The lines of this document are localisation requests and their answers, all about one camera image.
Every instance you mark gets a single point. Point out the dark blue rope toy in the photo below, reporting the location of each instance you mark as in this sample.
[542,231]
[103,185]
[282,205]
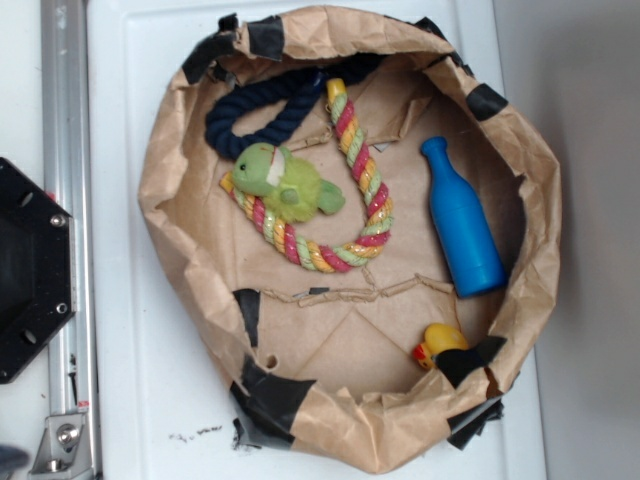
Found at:
[299,89]

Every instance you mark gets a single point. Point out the blue plastic bottle toy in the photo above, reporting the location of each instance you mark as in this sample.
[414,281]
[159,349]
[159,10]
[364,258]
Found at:
[465,237]

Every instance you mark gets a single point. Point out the brown paper bag bin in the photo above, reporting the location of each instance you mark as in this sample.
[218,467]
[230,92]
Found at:
[324,361]

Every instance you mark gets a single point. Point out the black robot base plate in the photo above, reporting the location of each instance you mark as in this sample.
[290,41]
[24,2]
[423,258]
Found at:
[36,274]

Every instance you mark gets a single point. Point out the aluminium frame rail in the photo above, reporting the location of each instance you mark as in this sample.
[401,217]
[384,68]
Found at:
[73,379]

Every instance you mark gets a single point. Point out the green plush animal toy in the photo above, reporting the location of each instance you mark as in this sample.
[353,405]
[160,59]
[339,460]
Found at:
[289,186]

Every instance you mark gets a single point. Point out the metal corner bracket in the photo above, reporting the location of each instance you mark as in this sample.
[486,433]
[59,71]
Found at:
[64,452]

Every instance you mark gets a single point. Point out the multicolour twisted rope toy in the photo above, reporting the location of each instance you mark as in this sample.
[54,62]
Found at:
[376,231]

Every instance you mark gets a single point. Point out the yellow rubber duck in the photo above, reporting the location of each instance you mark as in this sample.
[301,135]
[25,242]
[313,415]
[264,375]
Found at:
[438,337]

